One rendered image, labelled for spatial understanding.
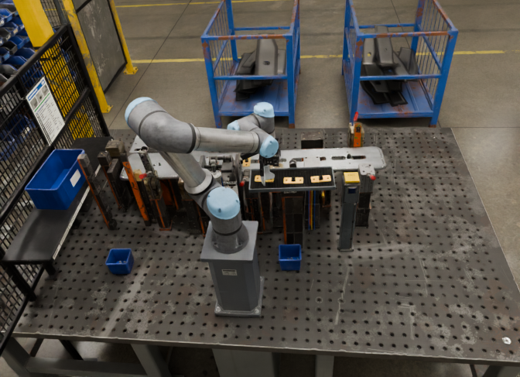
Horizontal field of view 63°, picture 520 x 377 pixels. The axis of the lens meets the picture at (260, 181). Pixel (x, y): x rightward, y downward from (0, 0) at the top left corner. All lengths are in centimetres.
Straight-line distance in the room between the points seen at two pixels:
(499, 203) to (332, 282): 197
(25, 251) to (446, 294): 185
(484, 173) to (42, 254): 327
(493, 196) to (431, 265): 165
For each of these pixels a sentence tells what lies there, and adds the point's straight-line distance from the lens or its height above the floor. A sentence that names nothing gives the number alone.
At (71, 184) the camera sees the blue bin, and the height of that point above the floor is 110.
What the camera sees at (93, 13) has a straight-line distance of 513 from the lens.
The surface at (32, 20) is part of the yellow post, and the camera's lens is 263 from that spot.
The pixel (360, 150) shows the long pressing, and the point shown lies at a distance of 229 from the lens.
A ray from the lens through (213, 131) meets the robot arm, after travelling 137.
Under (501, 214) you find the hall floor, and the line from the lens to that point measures 362.
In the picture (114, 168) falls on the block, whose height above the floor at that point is 99.
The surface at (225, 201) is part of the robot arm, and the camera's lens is 154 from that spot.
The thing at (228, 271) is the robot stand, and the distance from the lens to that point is 172.
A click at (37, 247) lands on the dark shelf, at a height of 103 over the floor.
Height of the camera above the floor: 237
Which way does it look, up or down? 41 degrees down
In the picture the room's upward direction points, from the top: 6 degrees counter-clockwise
